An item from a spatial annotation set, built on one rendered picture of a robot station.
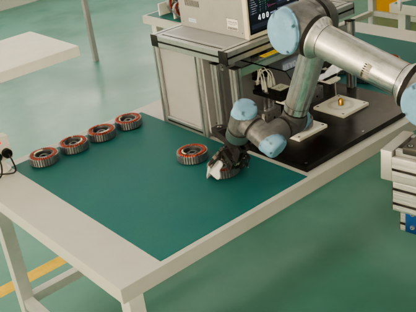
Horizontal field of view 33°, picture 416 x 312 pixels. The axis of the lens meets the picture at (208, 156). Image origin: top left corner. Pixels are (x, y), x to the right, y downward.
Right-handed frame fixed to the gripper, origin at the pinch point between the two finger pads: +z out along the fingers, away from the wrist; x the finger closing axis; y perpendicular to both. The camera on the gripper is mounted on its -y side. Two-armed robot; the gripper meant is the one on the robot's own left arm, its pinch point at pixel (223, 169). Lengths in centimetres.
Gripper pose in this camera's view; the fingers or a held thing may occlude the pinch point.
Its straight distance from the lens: 236.1
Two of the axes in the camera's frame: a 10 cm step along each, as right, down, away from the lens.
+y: 4.8, 7.4, -4.7
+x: 8.6, -3.1, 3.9
